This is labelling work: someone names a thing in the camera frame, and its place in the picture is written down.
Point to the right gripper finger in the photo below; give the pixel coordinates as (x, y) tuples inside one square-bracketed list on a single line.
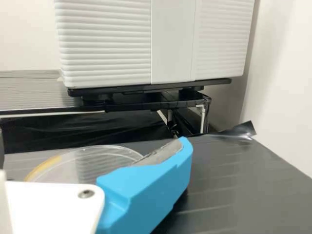
[(146, 190)]

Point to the petri dish lid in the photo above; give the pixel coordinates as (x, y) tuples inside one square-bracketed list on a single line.
[(97, 165)]

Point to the incubator door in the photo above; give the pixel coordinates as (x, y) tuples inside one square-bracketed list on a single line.
[(104, 44)]

